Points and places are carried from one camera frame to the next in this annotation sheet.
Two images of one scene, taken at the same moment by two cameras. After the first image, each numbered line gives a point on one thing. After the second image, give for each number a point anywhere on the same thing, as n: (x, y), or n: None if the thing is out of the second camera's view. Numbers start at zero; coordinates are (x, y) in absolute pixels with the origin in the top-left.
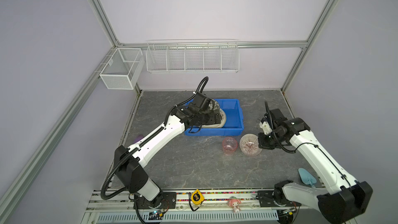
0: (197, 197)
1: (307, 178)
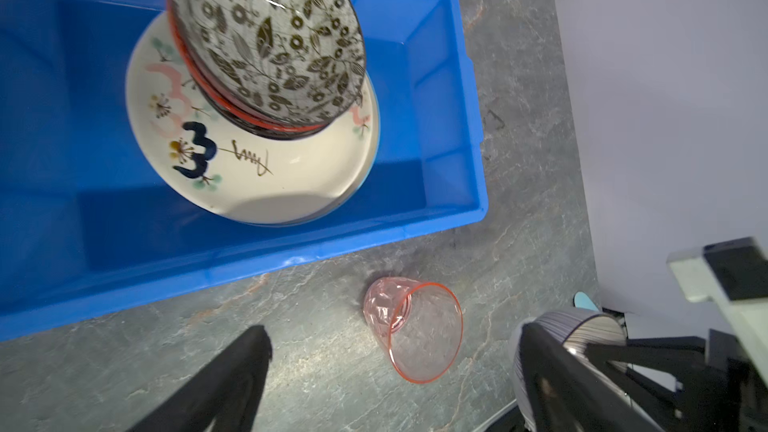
0: None
1: (582, 300)
